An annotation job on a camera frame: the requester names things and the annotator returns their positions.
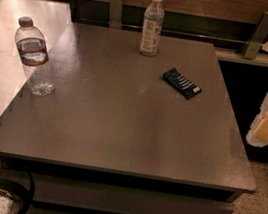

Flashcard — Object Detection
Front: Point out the blue rxbar blueberry bar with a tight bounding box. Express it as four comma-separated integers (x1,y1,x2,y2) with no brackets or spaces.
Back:
162,68,201,100

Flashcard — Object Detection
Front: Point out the tall bottle white label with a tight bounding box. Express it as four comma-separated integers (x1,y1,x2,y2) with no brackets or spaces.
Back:
139,0,164,57

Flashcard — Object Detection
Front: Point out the clear water bottle red label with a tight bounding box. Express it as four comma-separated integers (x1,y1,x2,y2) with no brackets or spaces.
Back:
14,16,54,96

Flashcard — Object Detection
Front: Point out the grey drawer cabinet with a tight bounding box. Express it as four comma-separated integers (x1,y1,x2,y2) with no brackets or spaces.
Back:
0,24,256,214

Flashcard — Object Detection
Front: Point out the right metal wall bracket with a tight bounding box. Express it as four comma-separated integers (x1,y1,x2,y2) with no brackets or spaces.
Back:
241,11,268,60

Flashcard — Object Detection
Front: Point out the metal wall bracket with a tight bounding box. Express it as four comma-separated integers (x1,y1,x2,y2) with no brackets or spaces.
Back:
241,11,268,60
108,0,123,29

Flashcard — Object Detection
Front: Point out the left metal wall bracket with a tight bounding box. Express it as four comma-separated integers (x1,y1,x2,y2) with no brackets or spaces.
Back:
108,0,123,29

